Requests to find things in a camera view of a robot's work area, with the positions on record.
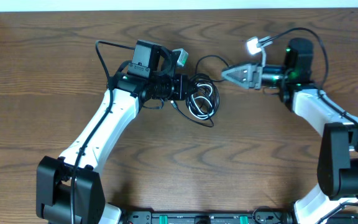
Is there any black braided cable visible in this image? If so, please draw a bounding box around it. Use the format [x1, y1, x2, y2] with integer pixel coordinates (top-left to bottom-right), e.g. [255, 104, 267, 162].
[170, 54, 229, 128]

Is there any black and white cable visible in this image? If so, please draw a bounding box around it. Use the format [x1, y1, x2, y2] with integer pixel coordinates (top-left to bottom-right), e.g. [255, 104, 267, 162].
[185, 81, 216, 121]

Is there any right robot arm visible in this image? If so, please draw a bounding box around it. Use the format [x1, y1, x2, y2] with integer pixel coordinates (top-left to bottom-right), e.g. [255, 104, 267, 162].
[221, 38, 358, 223]

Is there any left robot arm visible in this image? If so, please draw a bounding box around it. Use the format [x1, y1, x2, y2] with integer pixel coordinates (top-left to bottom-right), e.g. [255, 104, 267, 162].
[35, 40, 196, 224]

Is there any right camera cable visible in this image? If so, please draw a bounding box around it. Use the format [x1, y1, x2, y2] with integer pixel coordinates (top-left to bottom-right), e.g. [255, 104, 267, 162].
[259, 27, 358, 224]

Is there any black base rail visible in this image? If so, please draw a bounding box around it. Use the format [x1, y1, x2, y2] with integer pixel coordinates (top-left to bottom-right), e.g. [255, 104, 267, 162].
[116, 210, 358, 224]

